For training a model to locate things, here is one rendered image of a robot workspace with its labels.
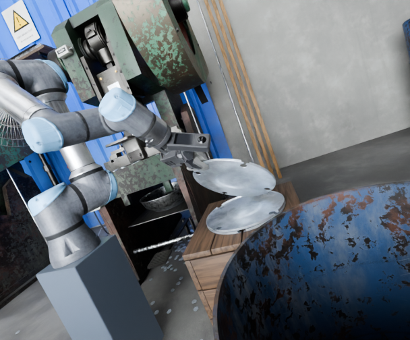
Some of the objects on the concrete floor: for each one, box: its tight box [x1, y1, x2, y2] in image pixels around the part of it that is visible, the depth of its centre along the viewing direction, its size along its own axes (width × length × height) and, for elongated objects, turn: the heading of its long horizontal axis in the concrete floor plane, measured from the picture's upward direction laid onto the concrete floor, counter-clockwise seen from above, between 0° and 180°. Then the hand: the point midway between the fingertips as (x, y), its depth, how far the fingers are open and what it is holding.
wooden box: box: [182, 181, 301, 327], centre depth 86 cm, size 40×38×35 cm
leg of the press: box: [172, 103, 229, 228], centre depth 153 cm, size 92×12×90 cm, turn 53°
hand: (208, 164), depth 74 cm, fingers closed
